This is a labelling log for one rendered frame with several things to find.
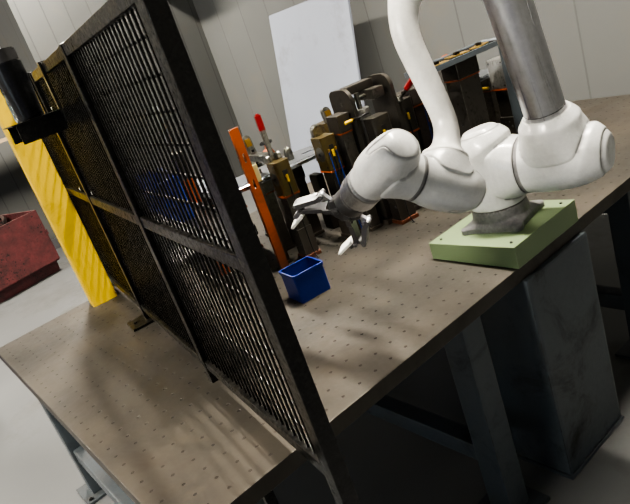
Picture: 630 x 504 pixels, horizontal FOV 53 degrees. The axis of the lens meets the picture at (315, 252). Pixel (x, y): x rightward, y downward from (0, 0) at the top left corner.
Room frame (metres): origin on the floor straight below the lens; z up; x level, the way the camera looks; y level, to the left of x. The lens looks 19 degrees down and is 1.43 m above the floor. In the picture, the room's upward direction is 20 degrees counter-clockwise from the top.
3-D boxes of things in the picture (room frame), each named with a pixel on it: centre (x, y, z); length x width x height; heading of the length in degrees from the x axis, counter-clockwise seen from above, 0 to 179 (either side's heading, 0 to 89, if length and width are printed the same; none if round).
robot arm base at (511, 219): (1.65, -0.54, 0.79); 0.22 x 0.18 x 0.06; 133
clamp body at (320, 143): (2.10, -0.16, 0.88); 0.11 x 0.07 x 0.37; 24
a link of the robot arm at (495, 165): (1.64, -0.53, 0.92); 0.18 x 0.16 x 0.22; 46
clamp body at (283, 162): (2.05, 0.01, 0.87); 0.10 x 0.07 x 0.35; 24
